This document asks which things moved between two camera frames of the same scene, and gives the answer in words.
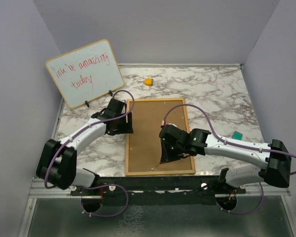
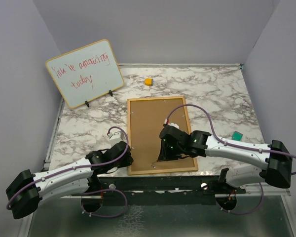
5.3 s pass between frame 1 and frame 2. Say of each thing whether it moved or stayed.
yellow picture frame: stayed
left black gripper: moved
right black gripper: stayed
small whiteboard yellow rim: stayed
